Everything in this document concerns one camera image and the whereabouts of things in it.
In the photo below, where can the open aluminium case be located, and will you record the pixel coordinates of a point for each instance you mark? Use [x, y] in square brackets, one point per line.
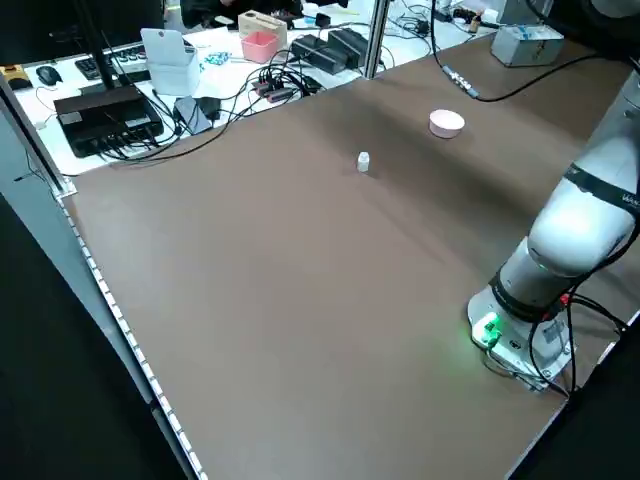
[525, 47]

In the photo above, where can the usb hub with plugs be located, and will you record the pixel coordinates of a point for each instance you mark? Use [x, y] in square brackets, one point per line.
[272, 91]

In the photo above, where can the black power brick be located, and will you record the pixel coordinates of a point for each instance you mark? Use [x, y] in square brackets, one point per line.
[350, 42]
[315, 50]

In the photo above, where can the yellow and black tool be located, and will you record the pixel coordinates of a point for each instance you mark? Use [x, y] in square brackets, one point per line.
[12, 77]

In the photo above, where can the aluminium table edge rail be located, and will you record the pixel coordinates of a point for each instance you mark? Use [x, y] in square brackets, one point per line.
[122, 330]

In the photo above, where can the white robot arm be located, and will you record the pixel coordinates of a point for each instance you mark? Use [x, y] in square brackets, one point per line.
[575, 220]

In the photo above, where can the wooden box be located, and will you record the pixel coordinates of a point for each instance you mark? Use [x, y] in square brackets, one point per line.
[260, 21]

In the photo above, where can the black network switch box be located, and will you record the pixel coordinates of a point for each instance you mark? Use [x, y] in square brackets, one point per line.
[100, 120]

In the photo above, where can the aluminium frame post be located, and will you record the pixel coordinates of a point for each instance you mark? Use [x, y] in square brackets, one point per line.
[376, 40]

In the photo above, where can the black monitor stand pole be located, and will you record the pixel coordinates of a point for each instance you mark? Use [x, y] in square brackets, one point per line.
[102, 60]

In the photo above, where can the blue dotted packet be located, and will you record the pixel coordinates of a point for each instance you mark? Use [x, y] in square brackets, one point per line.
[216, 59]

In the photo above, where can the pink plastic box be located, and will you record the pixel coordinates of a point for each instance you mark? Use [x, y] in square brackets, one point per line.
[259, 47]

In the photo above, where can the black keyboard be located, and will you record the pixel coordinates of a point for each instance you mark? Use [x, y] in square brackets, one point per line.
[89, 67]

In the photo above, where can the open white box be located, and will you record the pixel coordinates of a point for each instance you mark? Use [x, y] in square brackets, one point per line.
[170, 65]

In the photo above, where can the white vitamin bottle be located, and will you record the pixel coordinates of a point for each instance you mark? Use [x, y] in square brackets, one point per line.
[364, 164]

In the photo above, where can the small black power adapter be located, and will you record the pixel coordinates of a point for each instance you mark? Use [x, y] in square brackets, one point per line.
[210, 106]

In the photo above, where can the white power strip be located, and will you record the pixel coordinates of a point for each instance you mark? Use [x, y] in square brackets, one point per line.
[127, 56]

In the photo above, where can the pink bowl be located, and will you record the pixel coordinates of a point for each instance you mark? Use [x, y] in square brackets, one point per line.
[447, 125]

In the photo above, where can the black computer mouse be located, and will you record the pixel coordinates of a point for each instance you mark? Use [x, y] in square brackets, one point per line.
[48, 75]

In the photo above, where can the flat grey adapter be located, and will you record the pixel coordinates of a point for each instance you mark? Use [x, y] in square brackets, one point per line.
[192, 116]

